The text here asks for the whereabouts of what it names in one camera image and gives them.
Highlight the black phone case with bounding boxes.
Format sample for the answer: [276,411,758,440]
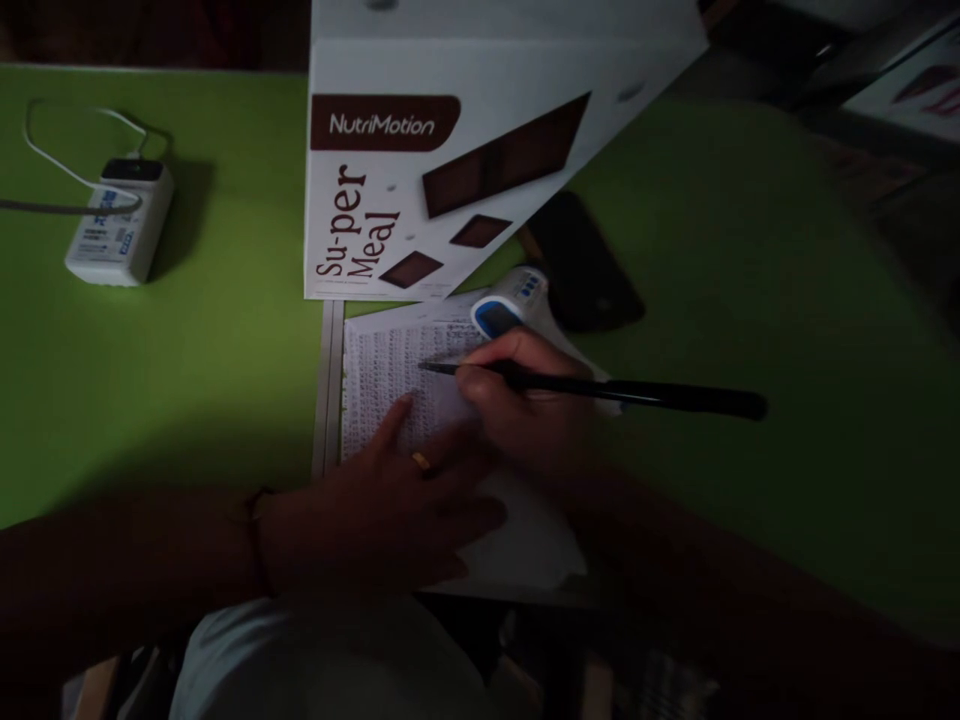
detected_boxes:
[523,190,648,334]

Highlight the white carton with red print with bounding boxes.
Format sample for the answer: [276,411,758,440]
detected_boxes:
[838,13,960,145]

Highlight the person's right thumb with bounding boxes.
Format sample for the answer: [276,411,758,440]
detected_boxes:
[455,368,519,429]

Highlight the white box with brown print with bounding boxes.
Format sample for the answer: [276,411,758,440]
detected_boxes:
[302,0,711,303]

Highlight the white power adapter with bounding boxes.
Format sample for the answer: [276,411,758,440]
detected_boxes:
[62,156,176,286]

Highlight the white cable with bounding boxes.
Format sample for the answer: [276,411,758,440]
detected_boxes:
[0,98,171,220]

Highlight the person's right index finger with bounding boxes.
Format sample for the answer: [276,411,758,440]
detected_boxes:
[463,328,549,370]

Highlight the person's left fingers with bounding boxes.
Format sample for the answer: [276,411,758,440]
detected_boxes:
[352,389,510,583]

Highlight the black pen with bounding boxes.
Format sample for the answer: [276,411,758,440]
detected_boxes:
[416,359,769,422]

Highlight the person's right hand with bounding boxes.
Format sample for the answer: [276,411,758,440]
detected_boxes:
[454,326,610,489]

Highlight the blue and white handheld device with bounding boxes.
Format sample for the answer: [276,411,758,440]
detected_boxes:
[469,265,558,340]

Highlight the person's body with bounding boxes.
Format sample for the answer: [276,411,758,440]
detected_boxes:
[170,590,489,720]

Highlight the white printed paper sheet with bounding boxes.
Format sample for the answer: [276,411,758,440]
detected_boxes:
[338,287,625,600]

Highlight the person's left hand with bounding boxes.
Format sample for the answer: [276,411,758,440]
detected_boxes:
[263,389,510,598]

